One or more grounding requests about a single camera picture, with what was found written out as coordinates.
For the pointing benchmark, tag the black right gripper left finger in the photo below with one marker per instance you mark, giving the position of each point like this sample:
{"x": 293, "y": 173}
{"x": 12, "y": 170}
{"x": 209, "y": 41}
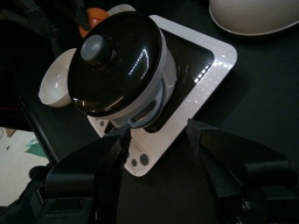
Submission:
{"x": 78, "y": 180}

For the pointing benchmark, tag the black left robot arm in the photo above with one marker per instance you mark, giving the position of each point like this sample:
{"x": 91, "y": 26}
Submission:
{"x": 23, "y": 58}

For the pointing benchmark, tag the small white plate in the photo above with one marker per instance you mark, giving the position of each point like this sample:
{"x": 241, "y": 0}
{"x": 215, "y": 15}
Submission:
{"x": 119, "y": 8}

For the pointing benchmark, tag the teal floor scrap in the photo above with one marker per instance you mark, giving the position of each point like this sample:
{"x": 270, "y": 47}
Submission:
{"x": 35, "y": 149}

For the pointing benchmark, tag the white toy induction stove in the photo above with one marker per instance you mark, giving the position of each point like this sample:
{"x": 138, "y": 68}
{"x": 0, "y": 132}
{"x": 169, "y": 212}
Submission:
{"x": 206, "y": 75}

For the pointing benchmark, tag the white bowl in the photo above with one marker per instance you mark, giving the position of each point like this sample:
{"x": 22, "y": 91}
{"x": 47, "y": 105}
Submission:
{"x": 56, "y": 84}

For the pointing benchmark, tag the orange toy fruit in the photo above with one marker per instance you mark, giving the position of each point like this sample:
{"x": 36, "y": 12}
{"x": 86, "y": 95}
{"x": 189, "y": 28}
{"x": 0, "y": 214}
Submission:
{"x": 98, "y": 16}

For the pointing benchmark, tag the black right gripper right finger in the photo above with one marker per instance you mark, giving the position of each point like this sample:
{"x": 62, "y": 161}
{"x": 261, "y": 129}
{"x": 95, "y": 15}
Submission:
{"x": 249, "y": 180}

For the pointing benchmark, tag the black pot lid grey knob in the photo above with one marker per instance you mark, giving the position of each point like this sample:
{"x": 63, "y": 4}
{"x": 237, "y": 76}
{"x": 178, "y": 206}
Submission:
{"x": 116, "y": 73}

